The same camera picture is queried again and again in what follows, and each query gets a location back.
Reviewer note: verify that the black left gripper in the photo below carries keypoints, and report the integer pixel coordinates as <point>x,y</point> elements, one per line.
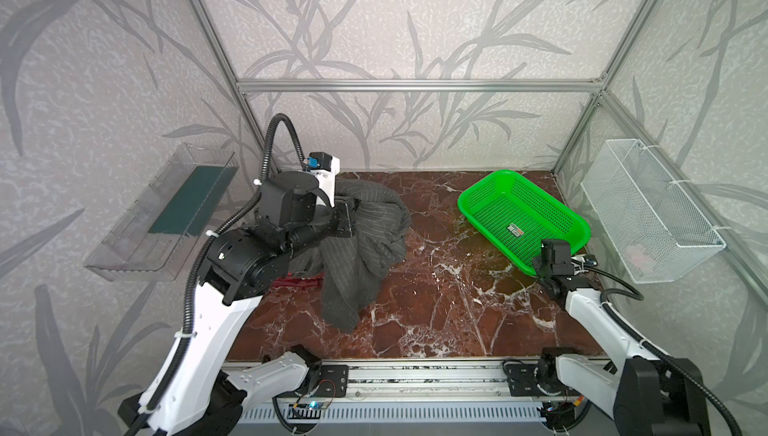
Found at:
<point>344,219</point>

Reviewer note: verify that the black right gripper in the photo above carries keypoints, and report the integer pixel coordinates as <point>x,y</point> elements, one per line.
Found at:
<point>545,268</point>

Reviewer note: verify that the grey pinstriped long sleeve shirt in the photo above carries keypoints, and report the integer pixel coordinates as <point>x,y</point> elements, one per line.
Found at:
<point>354,268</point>

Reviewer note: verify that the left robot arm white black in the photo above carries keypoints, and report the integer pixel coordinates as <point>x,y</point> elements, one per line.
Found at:
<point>193,393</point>

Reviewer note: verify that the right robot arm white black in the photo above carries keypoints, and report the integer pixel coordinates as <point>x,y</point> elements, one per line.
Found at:
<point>649,392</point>

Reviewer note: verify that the green plastic basket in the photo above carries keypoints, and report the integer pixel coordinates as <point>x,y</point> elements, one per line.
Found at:
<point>516,215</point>

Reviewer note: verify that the red black plaid folded shirt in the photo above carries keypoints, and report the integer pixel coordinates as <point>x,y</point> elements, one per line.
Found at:
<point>294,281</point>

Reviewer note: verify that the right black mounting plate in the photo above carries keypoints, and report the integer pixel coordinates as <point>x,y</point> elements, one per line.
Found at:
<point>521,378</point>

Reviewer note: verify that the black mounting plate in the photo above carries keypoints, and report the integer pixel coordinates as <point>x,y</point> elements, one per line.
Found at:
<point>521,378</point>
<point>329,380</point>

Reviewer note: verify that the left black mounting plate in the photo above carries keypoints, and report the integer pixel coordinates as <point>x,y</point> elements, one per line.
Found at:
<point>329,380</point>

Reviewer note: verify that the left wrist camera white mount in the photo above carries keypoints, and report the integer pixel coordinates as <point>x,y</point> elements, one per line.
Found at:
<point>325,167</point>

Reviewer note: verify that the white wire mesh basket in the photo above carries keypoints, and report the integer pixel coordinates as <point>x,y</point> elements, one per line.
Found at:
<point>658,231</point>

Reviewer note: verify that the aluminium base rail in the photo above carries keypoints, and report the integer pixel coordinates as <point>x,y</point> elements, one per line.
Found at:
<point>404,380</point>

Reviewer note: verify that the aluminium horizontal frame bar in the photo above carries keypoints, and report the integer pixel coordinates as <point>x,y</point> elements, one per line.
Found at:
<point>254,86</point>

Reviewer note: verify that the clear plastic wall tray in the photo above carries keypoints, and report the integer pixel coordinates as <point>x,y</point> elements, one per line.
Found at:
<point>157,234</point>

